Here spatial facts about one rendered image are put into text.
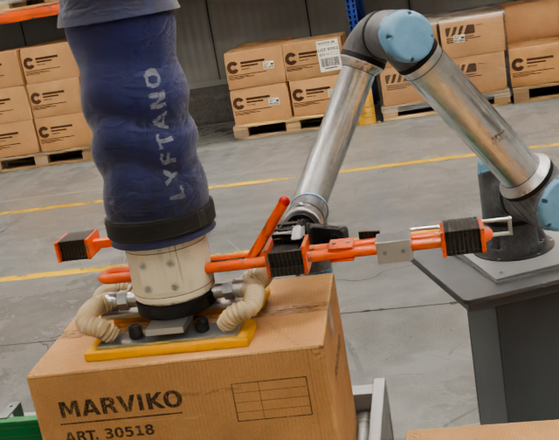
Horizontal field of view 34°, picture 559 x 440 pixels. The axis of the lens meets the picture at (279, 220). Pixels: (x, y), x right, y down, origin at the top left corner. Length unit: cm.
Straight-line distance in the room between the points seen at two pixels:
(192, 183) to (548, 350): 129
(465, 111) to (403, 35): 26
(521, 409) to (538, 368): 13
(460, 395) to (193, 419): 183
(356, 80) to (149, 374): 90
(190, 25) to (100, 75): 875
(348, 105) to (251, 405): 82
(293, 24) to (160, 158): 855
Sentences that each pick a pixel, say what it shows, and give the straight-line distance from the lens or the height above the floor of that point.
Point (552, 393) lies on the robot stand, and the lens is 277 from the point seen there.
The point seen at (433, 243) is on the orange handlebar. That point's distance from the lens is 181.
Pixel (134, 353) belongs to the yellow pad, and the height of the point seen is 96.
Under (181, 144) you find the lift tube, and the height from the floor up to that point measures 135.
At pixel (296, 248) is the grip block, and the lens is 185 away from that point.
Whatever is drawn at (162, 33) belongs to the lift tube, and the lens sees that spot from 176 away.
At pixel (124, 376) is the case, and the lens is 184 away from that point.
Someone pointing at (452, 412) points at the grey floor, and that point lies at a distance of 343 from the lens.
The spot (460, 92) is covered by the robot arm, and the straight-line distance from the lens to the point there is 223.
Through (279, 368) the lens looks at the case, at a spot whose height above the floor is 91.
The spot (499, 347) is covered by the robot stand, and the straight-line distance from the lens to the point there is 265.
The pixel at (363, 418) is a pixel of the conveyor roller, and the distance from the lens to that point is 231.
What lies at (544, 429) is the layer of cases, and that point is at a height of 54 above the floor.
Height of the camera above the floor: 166
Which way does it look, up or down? 16 degrees down
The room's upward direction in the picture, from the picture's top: 10 degrees counter-clockwise
